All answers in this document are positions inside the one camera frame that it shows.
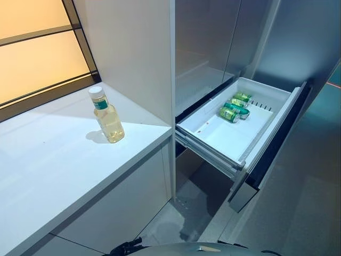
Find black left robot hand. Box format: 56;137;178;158
109;238;143;256

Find yellow drink bottle white cap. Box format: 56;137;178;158
88;86;125;144

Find white fridge drawer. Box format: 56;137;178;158
175;76;311;214

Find stainless steel fridge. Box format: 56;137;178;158
174;0;341;206

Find white counter cabinet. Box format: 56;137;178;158
0;81;176;256

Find grey robot torso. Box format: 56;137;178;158
145;241;256;256

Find light green drink can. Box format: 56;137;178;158
233;92;253;103
218;106;247;124
230;97;251;107

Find dark green drink can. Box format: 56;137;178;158
223;102;251;118

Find tall white cabinet panel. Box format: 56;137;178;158
73;0;177;201

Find amber window with black frame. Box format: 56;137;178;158
0;0;101;114

